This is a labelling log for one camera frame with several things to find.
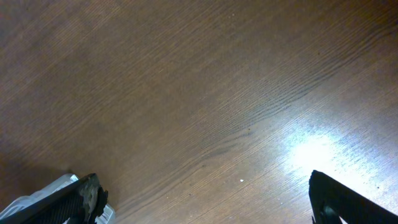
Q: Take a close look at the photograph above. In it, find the clear plastic container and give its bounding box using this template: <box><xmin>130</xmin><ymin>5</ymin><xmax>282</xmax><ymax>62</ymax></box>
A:
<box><xmin>0</xmin><ymin>173</ymin><xmax>116</xmax><ymax>224</ymax></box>

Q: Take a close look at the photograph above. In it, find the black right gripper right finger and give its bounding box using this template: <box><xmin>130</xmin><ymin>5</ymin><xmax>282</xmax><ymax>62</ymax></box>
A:
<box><xmin>308</xmin><ymin>170</ymin><xmax>397</xmax><ymax>224</ymax></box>

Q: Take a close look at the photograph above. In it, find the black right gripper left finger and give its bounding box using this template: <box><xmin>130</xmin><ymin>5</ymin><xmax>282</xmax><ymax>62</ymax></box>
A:
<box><xmin>0</xmin><ymin>173</ymin><xmax>109</xmax><ymax>224</ymax></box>

